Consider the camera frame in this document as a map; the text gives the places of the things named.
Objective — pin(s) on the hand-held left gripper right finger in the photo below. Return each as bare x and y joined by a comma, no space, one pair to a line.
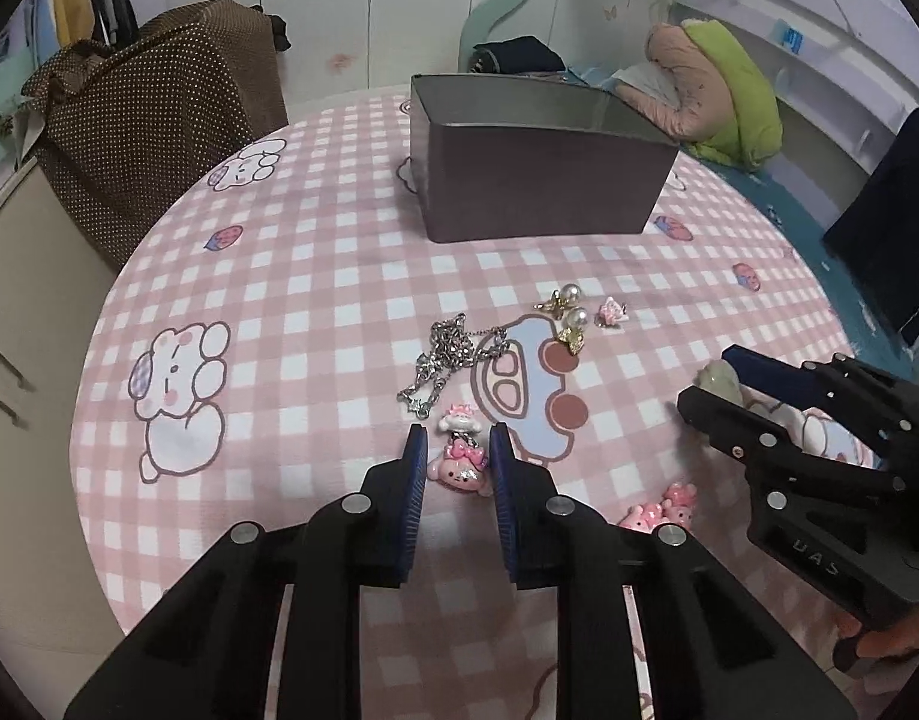
502,480

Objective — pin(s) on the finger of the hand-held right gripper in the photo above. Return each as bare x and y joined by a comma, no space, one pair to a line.
718,416
767,379

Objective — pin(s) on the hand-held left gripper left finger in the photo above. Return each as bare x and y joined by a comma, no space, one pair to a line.
414,480

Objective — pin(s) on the pale green jade stone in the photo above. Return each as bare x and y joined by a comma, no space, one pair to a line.
718,379

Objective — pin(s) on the pink bunny charm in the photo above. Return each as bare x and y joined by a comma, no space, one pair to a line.
459,469

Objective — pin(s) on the purple metal box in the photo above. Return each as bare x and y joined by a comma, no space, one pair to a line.
534,180

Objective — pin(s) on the person's right hand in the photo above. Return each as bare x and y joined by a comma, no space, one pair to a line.
896,634

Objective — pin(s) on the small pink white figure charm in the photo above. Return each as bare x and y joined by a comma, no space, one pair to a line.
459,420

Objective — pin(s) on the pink bear charm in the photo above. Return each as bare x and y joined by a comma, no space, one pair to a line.
641,517
677,502

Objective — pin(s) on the small pink bow charm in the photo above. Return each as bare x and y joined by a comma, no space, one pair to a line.
612,312

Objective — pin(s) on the pearl gold earring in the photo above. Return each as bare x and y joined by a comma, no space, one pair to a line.
557,298
574,324

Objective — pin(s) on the pink checked cartoon tablecloth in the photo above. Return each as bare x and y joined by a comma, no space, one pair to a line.
317,315

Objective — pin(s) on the navy garment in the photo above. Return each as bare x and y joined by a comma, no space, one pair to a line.
887,225

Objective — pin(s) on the green blanket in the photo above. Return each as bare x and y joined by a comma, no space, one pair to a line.
748,105

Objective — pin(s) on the pink quilted blanket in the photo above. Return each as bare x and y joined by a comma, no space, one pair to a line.
681,82

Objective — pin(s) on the white shelf unit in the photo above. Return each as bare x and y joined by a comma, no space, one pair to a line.
827,37

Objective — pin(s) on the dark folded clothes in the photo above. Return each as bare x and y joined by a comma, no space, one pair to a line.
516,54

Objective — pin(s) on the beige cabinet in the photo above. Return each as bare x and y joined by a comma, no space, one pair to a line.
32,300

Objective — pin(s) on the brown dotted cloth bag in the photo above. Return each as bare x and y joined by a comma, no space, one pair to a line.
152,112

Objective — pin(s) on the green curved headboard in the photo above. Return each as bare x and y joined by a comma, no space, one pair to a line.
504,0

